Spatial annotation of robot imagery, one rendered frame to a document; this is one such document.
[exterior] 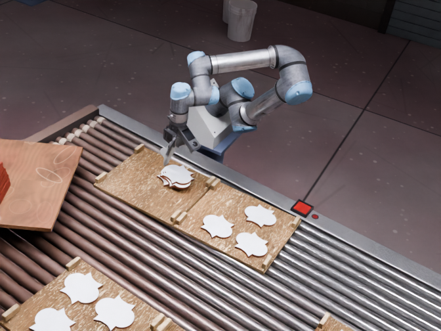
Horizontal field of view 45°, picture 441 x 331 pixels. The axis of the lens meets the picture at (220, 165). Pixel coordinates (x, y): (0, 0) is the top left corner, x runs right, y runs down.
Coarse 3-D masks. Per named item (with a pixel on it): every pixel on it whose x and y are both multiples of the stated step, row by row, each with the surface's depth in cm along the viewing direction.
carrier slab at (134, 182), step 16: (128, 160) 244; (144, 160) 245; (160, 160) 246; (112, 176) 234; (128, 176) 235; (144, 176) 237; (192, 176) 240; (112, 192) 226; (128, 192) 227; (144, 192) 228; (160, 192) 229; (176, 192) 230; (192, 192) 231; (144, 208) 220; (160, 208) 221; (176, 208) 222
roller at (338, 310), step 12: (84, 168) 242; (96, 168) 240; (276, 276) 202; (288, 276) 202; (300, 288) 198; (312, 300) 196; (324, 300) 195; (336, 312) 192; (348, 312) 192; (360, 324) 189; (372, 324) 189
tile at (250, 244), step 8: (240, 240) 210; (248, 240) 210; (256, 240) 211; (264, 240) 211; (240, 248) 207; (248, 248) 207; (256, 248) 208; (264, 248) 208; (248, 256) 204; (256, 256) 205
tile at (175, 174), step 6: (168, 168) 235; (174, 168) 235; (180, 168) 236; (168, 174) 232; (174, 174) 232; (180, 174) 233; (186, 174) 233; (192, 174) 234; (174, 180) 229; (180, 180) 230; (186, 180) 230
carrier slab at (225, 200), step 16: (208, 192) 232; (224, 192) 233; (240, 192) 234; (192, 208) 223; (208, 208) 224; (224, 208) 225; (240, 208) 226; (272, 208) 229; (176, 224) 215; (192, 224) 216; (240, 224) 219; (288, 224) 222; (208, 240) 210; (224, 240) 211; (272, 240) 213; (240, 256) 205; (272, 256) 207
